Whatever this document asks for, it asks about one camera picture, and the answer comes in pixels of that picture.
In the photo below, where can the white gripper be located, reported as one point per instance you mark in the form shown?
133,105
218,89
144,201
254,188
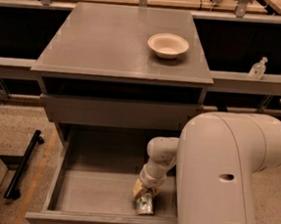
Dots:
150,182

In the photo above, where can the silver green 7up can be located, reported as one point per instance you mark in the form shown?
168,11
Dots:
144,204

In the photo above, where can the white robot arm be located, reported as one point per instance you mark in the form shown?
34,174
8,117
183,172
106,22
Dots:
214,159

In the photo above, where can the open grey middle drawer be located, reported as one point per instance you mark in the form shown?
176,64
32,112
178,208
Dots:
94,179

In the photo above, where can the closed grey top drawer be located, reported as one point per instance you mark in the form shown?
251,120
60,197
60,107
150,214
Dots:
116,113

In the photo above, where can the grey drawer cabinet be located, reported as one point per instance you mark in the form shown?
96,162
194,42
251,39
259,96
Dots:
116,38

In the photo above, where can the black metal bar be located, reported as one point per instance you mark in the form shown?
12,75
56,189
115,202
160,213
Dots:
12,191

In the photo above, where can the white paper bowl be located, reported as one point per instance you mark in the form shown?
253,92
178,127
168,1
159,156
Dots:
168,46

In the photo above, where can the clear plastic bottle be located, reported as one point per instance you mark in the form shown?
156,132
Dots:
258,69

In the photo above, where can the grey metal rail shelf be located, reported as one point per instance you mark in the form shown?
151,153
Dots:
234,82

